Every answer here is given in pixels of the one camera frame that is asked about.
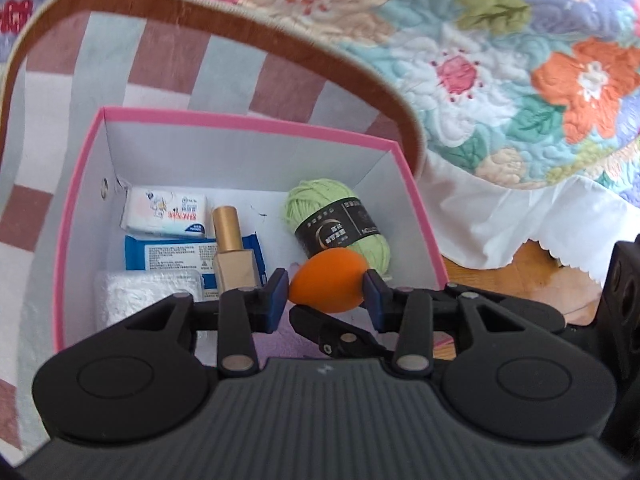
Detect white textured packet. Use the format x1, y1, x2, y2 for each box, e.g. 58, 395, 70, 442
92, 269, 205, 333

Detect green yarn ball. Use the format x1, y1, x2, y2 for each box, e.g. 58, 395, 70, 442
284, 177, 393, 277

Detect white tissue packet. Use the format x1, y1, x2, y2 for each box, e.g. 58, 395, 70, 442
120, 186, 208, 239

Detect floral quilt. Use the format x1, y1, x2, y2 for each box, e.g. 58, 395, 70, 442
0, 0, 640, 208

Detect checkered mat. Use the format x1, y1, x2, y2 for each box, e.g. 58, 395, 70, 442
0, 0, 426, 466

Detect blue wet wipes packet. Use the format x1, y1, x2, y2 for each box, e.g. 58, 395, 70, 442
124, 231, 268, 293

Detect pink cardboard box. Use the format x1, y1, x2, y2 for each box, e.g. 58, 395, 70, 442
52, 106, 451, 361

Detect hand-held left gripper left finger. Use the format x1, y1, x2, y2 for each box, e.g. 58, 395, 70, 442
125, 267, 290, 378

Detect white bed skirt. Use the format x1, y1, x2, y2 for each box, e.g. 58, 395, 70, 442
420, 150, 640, 281

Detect orange makeup sponge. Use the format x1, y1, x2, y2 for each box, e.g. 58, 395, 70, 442
287, 248, 371, 314

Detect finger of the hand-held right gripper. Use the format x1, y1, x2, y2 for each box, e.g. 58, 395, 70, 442
289, 304, 398, 361

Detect gold cosmetic bottle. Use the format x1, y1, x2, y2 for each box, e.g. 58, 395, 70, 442
210, 205, 265, 297

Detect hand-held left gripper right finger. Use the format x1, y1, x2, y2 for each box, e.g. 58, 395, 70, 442
362, 269, 521, 378

